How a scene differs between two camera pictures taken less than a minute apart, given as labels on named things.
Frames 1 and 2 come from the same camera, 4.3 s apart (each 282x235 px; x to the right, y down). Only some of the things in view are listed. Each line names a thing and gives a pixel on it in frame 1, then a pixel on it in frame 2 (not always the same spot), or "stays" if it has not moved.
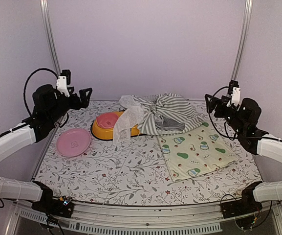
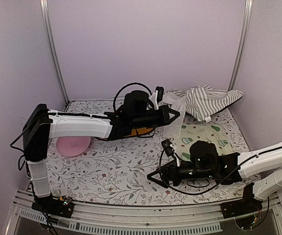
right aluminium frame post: x=241 y=53 stays
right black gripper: x=222 y=103 → x=170 y=167
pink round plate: x=73 y=142 stays
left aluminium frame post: x=45 y=11 stays
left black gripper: x=84 y=102 → x=165 y=119
